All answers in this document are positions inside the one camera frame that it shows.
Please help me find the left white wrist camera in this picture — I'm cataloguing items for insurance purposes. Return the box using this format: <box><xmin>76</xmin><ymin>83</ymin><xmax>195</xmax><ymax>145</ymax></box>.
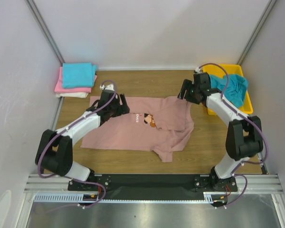
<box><xmin>100</xmin><ymin>84</ymin><xmax>115</xmax><ymax>93</ymax></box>

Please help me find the folded teal t shirt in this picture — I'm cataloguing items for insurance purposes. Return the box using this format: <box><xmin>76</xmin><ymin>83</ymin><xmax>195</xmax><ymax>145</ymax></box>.
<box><xmin>62</xmin><ymin>63</ymin><xmax>98</xmax><ymax>89</ymax></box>

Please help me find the teal crumpled t shirt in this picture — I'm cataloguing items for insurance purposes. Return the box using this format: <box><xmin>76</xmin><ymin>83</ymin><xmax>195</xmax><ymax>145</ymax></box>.
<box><xmin>209</xmin><ymin>74</ymin><xmax>249</xmax><ymax>108</ymax></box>

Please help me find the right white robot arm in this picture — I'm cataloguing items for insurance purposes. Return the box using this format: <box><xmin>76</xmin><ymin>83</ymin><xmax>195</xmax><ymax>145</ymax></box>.
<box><xmin>177</xmin><ymin>73</ymin><xmax>264</xmax><ymax>191</ymax></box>

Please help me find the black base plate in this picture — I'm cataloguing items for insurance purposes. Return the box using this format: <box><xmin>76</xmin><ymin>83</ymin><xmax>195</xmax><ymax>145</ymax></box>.
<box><xmin>68</xmin><ymin>174</ymin><xmax>238</xmax><ymax>200</ymax></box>

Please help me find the aluminium frame rail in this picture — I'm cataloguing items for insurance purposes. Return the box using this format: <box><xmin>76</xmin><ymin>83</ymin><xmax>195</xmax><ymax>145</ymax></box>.
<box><xmin>24</xmin><ymin>0</ymin><xmax>65</xmax><ymax>66</ymax></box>

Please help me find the grey slotted cable duct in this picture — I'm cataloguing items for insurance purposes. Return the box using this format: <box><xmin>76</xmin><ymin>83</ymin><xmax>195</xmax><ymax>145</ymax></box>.
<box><xmin>34</xmin><ymin>193</ymin><xmax>99</xmax><ymax>203</ymax></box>

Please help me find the folded pink t shirt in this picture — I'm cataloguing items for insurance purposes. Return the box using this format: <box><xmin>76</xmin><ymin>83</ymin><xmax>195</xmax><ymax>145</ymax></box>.
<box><xmin>54</xmin><ymin>67</ymin><xmax>92</xmax><ymax>93</ymax></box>

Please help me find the folded white t shirt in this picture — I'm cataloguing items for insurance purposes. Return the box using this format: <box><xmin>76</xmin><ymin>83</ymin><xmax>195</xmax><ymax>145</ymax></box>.
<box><xmin>56</xmin><ymin>92</ymin><xmax>89</xmax><ymax>98</ymax></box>

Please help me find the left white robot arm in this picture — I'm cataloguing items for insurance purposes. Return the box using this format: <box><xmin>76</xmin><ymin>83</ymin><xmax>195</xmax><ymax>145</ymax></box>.
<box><xmin>35</xmin><ymin>89</ymin><xmax>130</xmax><ymax>190</ymax></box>

